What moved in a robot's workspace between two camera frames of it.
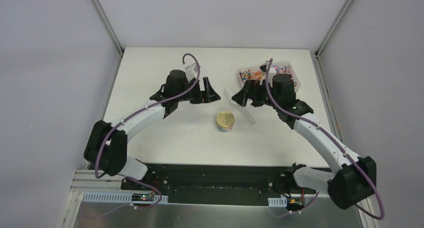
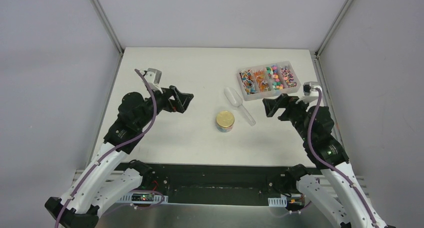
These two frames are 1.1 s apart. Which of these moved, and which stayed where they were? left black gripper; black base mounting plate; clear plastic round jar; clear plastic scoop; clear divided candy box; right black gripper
Moved: left black gripper; right black gripper
Stayed: clear plastic scoop; clear divided candy box; clear plastic round jar; black base mounting plate
